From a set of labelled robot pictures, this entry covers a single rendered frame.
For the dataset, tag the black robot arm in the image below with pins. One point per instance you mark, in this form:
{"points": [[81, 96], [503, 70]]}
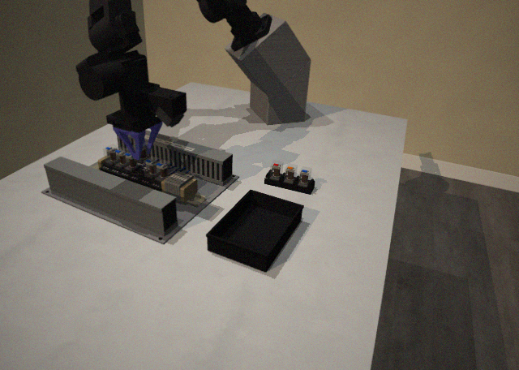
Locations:
{"points": [[104, 74]]}

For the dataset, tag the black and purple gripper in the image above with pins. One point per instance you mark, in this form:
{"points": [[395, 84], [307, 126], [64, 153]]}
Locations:
{"points": [[121, 124]]}

